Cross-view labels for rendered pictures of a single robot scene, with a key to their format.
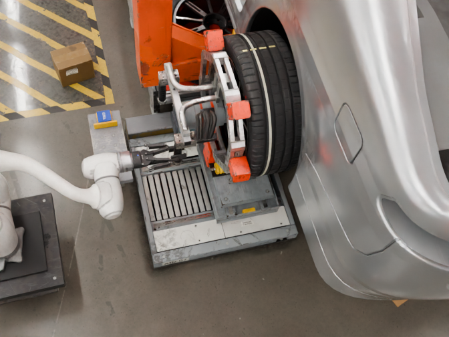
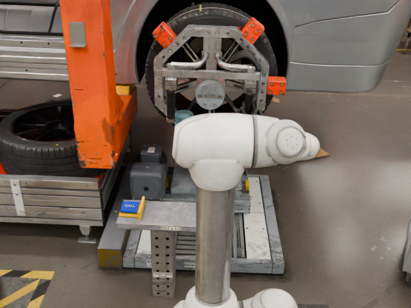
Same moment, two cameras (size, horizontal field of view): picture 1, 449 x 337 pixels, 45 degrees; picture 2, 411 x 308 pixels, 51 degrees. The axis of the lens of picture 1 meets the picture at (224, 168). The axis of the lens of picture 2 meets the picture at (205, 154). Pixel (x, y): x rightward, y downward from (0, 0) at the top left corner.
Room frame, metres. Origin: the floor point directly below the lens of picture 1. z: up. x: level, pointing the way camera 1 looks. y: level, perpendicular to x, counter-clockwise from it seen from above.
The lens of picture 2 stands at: (0.59, 1.89, 1.57)
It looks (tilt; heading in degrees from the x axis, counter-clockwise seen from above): 29 degrees down; 295
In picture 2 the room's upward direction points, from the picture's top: 2 degrees clockwise
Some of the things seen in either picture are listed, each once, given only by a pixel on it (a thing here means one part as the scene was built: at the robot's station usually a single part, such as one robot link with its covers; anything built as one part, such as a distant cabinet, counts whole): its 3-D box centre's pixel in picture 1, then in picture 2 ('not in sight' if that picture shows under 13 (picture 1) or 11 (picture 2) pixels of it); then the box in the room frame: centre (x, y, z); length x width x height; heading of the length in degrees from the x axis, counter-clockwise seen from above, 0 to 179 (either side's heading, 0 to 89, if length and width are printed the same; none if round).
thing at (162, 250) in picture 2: not in sight; (163, 255); (1.39, 0.62, 0.21); 0.10 x 0.10 x 0.42; 25
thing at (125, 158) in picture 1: (125, 161); not in sight; (1.09, 0.42, 0.83); 0.09 x 0.06 x 0.09; 25
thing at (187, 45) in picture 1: (216, 45); (113, 99); (1.96, 0.18, 0.69); 0.52 x 0.17 x 0.35; 115
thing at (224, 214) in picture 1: (236, 176); (206, 188); (1.52, -0.08, 0.13); 0.50 x 0.36 x 0.10; 25
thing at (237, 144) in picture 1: (220, 110); (210, 83); (1.44, 0.07, 0.85); 0.54 x 0.07 x 0.54; 25
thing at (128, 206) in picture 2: (104, 117); (129, 208); (1.52, 0.68, 0.47); 0.07 x 0.07 x 0.02; 25
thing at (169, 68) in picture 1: (191, 72); (189, 52); (1.48, 0.23, 1.03); 0.19 x 0.18 x 0.11; 115
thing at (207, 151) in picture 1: (220, 149); not in sight; (1.46, 0.04, 0.48); 0.16 x 0.12 x 0.17; 115
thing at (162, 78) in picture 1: (168, 77); (171, 81); (1.51, 0.33, 0.93); 0.09 x 0.05 x 0.05; 115
